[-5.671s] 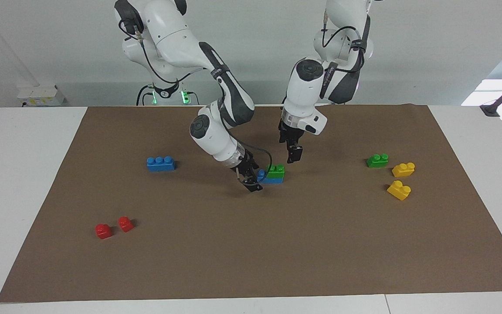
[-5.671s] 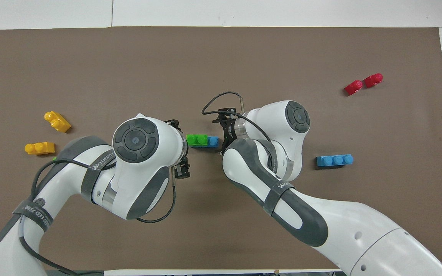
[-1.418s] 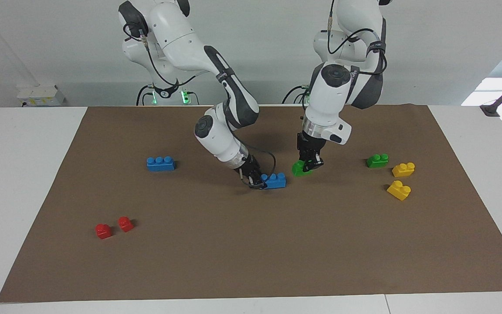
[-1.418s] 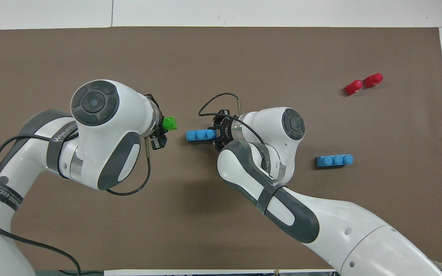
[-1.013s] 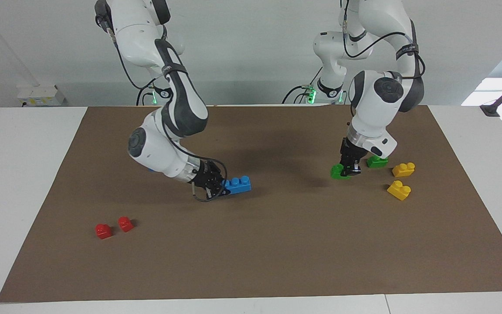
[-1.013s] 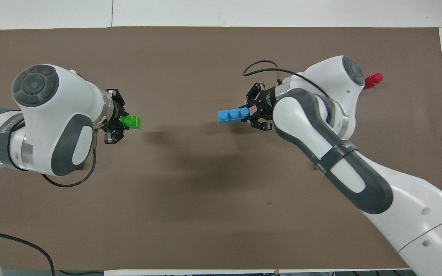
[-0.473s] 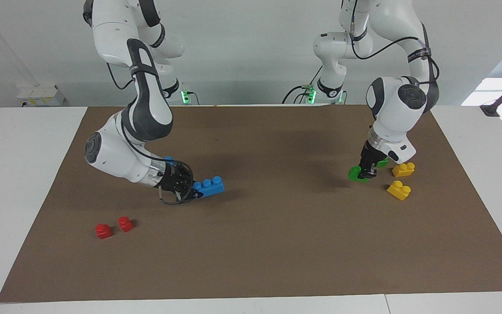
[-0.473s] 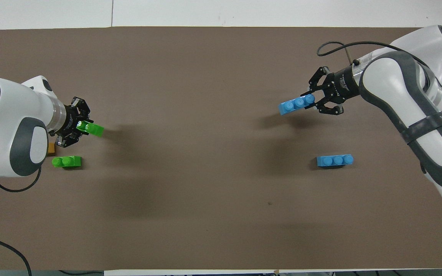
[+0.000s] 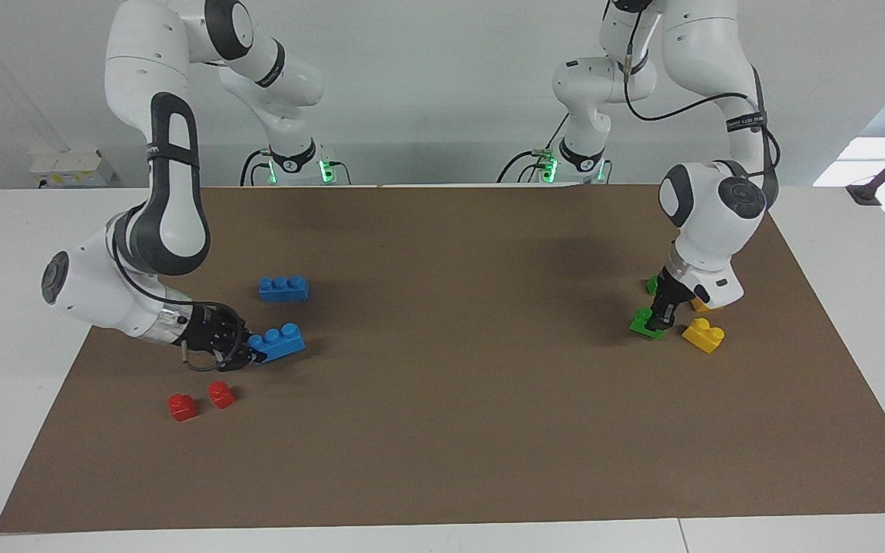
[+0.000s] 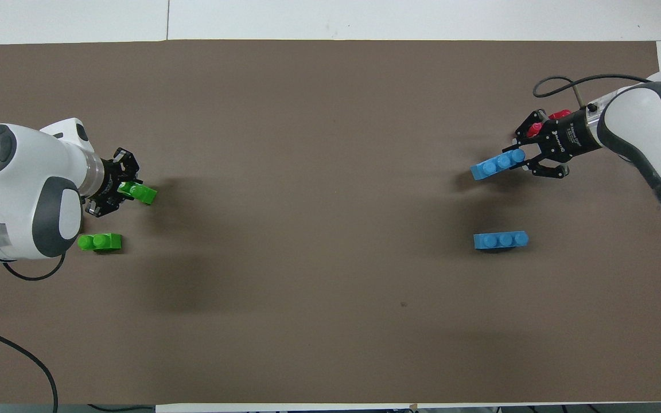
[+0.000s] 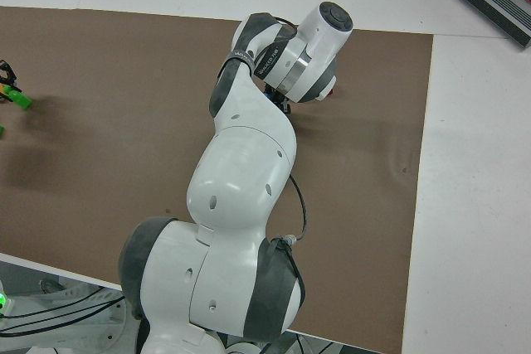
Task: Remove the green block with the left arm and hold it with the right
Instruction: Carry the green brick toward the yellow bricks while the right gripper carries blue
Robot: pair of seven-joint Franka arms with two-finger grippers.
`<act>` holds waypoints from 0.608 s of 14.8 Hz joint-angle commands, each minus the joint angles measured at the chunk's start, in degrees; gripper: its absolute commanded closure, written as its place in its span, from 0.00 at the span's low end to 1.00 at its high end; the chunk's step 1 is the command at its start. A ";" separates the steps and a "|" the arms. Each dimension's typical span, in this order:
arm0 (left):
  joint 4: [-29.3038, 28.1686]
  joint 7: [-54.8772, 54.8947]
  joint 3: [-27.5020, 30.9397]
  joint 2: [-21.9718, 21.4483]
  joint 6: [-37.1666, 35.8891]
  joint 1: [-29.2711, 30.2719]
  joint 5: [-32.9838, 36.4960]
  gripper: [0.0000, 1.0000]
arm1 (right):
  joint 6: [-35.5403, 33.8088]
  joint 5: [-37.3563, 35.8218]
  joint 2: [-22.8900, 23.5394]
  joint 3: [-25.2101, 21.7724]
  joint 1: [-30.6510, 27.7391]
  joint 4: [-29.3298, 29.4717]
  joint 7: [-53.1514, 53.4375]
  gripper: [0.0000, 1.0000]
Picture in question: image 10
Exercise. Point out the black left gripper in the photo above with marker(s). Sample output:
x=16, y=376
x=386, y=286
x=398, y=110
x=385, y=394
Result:
x=107, y=183

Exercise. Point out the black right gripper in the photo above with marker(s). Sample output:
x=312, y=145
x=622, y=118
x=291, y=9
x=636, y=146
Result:
x=571, y=135

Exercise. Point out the green two-stud toy block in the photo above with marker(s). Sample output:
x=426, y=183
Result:
x=141, y=194
x=101, y=242

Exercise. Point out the blue three-stud toy block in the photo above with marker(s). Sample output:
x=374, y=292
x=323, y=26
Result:
x=500, y=241
x=497, y=164

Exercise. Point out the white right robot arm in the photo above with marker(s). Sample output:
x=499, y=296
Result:
x=634, y=115

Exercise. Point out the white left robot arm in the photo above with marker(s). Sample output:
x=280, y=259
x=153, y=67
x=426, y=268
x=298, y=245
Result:
x=20, y=172

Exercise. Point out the red one-stud toy block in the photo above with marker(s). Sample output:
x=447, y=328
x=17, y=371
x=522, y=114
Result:
x=535, y=129
x=560, y=114

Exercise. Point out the brown paper table mat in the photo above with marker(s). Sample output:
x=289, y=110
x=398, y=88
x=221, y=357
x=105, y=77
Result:
x=330, y=115

